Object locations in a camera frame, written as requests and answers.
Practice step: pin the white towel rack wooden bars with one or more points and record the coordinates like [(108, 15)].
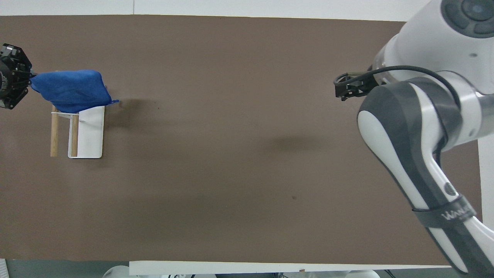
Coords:
[(90, 131)]

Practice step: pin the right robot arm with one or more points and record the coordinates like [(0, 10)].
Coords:
[(420, 127)]

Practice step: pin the blue towel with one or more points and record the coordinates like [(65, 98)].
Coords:
[(71, 90)]

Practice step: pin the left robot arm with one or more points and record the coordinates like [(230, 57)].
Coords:
[(115, 272)]

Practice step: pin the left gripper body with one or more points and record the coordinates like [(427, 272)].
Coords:
[(3, 79)]

